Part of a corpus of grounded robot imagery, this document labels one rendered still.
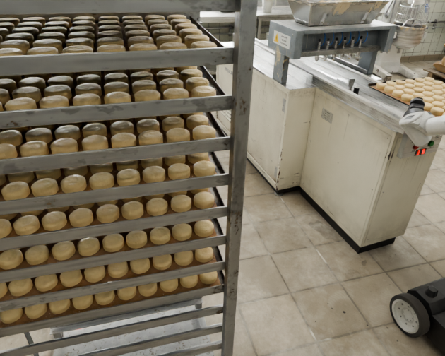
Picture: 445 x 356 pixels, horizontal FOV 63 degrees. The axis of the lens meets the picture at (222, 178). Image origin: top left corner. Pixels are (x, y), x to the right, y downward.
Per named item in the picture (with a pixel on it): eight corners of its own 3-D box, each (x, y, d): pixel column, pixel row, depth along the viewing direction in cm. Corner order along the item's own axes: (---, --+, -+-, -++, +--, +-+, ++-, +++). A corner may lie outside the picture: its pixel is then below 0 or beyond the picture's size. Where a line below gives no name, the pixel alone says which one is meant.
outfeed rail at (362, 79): (265, 39, 338) (266, 32, 334) (268, 39, 339) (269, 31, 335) (448, 127, 182) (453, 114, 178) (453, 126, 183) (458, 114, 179)
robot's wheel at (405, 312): (390, 299, 190) (413, 338, 179) (382, 302, 188) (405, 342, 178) (412, 286, 174) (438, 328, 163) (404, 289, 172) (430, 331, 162)
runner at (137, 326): (229, 303, 109) (229, 296, 108) (232, 310, 107) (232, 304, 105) (-8, 352, 94) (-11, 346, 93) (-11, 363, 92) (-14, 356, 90)
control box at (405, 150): (395, 155, 184) (403, 131, 177) (431, 148, 192) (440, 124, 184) (400, 159, 182) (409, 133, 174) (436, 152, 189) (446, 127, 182)
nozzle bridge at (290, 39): (264, 73, 248) (269, 20, 230) (352, 65, 271) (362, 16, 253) (289, 90, 223) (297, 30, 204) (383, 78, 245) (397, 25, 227)
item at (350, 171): (297, 194, 275) (316, 77, 226) (334, 186, 286) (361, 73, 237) (357, 258, 220) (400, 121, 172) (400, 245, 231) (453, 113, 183)
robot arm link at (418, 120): (407, 141, 144) (432, 139, 131) (394, 124, 143) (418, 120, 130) (419, 131, 145) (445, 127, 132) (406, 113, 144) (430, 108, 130)
